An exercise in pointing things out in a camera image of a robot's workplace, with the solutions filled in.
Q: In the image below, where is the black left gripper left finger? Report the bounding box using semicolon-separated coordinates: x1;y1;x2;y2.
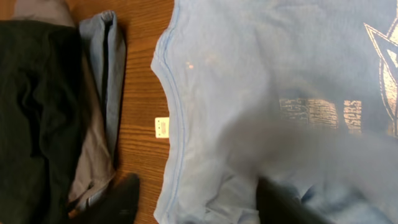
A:
70;174;140;224

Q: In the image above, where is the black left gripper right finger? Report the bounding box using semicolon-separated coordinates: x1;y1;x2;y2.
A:
256;177;328;224

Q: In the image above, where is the light blue printed t-shirt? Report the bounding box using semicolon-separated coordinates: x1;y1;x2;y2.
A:
151;0;397;223

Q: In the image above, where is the folded grey garment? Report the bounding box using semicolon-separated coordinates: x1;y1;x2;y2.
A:
14;0;114;204

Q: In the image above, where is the folded black garment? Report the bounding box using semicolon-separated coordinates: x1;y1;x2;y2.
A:
1;21;83;223

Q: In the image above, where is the folded blue garment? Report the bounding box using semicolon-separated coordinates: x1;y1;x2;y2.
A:
78;9;127;212

